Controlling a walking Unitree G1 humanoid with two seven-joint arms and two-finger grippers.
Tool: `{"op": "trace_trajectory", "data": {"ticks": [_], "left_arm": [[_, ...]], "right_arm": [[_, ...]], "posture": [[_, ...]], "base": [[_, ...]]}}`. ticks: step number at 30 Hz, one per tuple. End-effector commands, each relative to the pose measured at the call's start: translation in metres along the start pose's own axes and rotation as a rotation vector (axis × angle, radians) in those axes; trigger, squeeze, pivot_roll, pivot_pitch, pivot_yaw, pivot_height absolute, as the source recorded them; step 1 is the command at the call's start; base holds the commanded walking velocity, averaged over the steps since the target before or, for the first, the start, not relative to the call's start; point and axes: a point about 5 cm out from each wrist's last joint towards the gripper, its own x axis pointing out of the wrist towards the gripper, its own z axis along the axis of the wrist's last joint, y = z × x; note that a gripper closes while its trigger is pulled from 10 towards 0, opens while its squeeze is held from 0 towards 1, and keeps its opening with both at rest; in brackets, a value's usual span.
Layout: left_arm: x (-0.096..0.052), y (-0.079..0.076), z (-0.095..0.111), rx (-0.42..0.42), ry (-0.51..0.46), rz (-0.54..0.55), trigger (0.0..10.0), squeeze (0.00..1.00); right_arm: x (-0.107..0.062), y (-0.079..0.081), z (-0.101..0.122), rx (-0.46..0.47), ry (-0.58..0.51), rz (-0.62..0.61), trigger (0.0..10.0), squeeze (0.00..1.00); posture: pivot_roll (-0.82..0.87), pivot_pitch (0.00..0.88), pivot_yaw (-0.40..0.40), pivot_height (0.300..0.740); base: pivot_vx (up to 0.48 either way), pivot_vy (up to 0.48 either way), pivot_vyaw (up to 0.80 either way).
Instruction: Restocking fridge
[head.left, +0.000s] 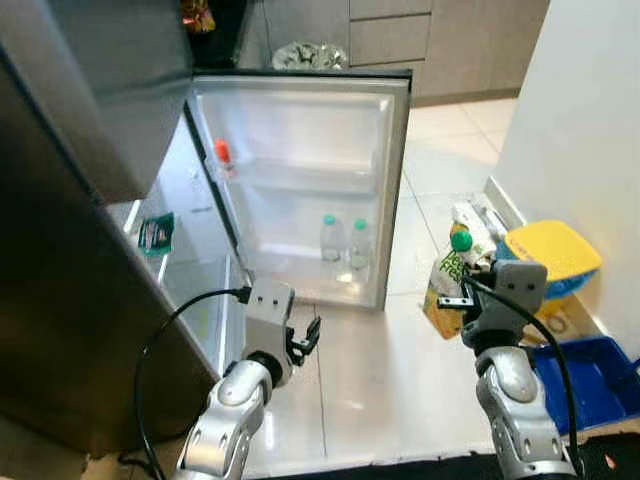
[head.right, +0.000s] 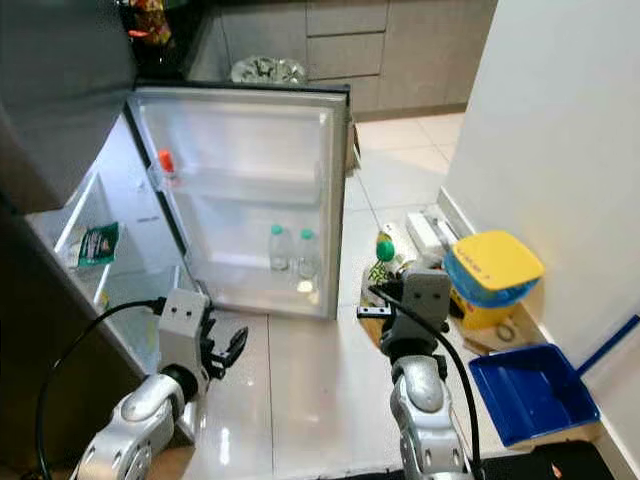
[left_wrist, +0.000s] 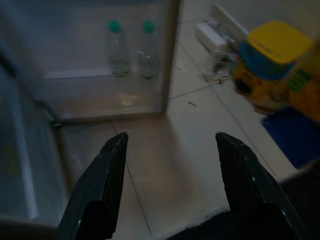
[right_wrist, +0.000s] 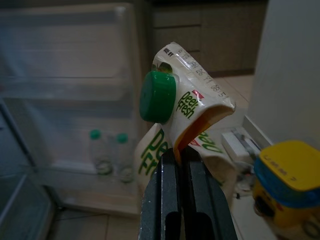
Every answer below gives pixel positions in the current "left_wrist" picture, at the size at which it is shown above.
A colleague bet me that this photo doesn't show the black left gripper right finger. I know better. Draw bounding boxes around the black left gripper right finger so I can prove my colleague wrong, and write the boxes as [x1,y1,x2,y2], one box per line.
[215,131,309,240]

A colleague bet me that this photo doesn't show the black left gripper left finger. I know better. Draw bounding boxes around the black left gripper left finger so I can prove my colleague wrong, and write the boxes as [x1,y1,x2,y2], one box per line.
[55,132,129,240]

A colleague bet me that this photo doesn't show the orange juice carton green cap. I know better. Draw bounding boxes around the orange juice carton green cap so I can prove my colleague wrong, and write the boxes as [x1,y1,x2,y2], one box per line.
[271,36,320,121]

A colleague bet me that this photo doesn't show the dark grey fridge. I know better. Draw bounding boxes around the dark grey fridge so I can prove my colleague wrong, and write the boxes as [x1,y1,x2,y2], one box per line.
[0,37,71,227]

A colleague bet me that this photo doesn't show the dark grey fridge door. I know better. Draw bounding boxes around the dark grey fridge door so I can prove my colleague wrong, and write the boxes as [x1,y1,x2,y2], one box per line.
[0,0,182,125]

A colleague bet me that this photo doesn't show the blue dustpan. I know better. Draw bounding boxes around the blue dustpan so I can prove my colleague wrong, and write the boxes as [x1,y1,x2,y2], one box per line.
[260,106,320,169]

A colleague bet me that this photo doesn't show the clear bottle green cap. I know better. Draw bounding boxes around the clear bottle green cap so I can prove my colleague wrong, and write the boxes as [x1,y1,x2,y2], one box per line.
[107,19,131,78]
[136,20,161,80]

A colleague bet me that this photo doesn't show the yellow bin blue liner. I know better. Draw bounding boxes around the yellow bin blue liner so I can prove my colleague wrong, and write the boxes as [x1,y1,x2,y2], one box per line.
[230,20,315,101]

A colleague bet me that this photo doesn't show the white floor device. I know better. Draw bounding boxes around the white floor device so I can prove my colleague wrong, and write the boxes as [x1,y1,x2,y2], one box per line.
[194,18,236,54]

